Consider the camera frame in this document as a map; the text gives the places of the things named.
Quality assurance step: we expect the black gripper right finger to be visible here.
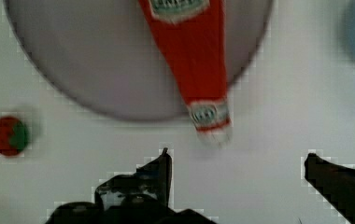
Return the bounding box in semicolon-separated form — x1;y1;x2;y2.
304;153;355;224

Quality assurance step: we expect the red ketchup bottle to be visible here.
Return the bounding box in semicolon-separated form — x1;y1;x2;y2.
138;0;232;147

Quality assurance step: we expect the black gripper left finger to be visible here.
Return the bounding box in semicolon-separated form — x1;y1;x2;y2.
94;147;172;210

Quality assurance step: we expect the red strawberry left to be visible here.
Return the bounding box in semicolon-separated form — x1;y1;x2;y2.
0;116;29;157

